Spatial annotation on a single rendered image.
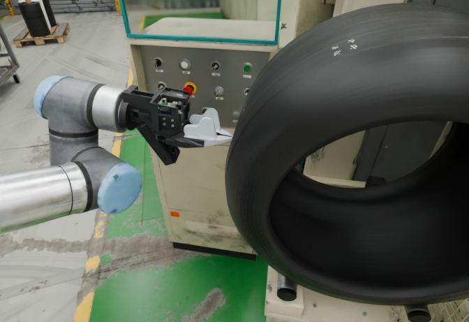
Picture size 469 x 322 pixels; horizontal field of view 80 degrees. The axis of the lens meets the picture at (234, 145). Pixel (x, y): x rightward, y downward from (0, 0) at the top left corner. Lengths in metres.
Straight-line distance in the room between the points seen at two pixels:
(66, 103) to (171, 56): 0.62
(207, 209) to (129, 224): 0.75
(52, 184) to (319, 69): 0.42
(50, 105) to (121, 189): 0.21
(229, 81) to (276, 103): 0.72
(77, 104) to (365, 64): 0.48
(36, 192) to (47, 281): 1.58
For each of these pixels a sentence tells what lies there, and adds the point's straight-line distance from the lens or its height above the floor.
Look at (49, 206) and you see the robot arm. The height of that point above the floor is 1.23.
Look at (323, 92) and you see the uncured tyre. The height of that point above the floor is 1.39.
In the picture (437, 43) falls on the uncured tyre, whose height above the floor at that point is 1.46.
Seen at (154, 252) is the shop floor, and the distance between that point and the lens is 1.92.
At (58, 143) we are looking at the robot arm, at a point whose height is 1.23.
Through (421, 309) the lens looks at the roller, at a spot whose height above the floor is 0.92.
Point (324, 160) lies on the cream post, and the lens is 0.90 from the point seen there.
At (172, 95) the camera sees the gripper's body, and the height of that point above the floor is 1.32.
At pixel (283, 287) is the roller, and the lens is 0.72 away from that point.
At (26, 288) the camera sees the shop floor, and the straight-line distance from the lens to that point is 2.09.
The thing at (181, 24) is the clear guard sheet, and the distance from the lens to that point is 1.08.
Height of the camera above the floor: 1.55
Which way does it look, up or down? 36 degrees down
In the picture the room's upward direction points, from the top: straight up
